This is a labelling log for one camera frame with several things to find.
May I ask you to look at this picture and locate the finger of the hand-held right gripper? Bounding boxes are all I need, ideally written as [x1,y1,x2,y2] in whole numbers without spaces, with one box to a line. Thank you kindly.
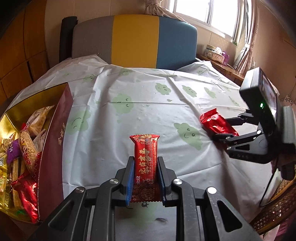
[225,109,255,127]
[212,130,264,146]

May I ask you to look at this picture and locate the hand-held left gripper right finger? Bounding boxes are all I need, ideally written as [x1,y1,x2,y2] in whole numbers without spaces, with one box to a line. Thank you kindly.
[157,157,263,241]

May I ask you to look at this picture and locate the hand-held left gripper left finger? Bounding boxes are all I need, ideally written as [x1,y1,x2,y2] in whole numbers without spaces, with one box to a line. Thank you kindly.
[29,157,135,241]

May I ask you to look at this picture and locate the red foil snack packet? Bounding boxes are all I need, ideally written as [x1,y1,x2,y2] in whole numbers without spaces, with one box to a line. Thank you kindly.
[199,108,240,140]
[11,172,39,224]

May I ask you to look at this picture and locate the long red packet gold print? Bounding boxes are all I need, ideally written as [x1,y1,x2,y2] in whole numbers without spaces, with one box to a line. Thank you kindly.
[129,134,162,204]

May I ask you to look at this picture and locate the maroon box gold inside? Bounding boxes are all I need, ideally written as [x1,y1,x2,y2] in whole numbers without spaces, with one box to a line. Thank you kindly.
[0,82,75,224]

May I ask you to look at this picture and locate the purple snack packet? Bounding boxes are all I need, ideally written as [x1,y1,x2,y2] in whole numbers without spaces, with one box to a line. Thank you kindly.
[6,140,22,163]

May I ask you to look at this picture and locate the wooden side table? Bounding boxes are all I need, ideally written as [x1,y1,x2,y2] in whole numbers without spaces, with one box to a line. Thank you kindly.
[196,54,247,85]

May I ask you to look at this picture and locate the patterned tissue box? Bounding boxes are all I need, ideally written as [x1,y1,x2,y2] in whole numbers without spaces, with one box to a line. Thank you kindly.
[203,46,226,63]

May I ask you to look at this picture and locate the floral beige curtain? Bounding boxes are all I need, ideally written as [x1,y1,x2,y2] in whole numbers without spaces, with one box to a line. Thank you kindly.
[233,0,258,76]

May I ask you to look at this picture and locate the wicker chair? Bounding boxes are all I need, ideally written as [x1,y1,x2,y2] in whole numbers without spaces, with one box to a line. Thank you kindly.
[250,178,296,235]

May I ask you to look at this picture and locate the white tablecloth green clouds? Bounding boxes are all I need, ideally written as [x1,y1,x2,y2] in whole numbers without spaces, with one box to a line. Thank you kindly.
[5,54,281,241]

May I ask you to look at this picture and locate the window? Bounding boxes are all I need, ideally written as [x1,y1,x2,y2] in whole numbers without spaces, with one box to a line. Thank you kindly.
[166,0,247,44]

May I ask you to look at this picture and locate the pink garment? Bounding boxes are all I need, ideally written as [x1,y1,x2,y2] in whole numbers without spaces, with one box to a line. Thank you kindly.
[275,221,296,241]

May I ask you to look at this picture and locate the grey yellow blue upholstered backrest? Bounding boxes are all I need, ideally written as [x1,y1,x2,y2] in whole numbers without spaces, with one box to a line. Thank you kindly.
[72,14,199,70]

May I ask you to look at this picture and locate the tied beige curtain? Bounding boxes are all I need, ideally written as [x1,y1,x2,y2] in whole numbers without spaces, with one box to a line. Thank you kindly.
[143,0,185,19]

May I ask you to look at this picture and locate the black cylinder roll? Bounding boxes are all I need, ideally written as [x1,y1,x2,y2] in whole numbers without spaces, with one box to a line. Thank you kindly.
[59,16,78,63]

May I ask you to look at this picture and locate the wooden wardrobe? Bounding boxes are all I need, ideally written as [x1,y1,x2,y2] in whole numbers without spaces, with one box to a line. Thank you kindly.
[0,0,50,100]

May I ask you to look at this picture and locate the black cable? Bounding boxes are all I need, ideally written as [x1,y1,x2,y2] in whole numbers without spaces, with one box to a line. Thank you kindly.
[259,160,286,208]

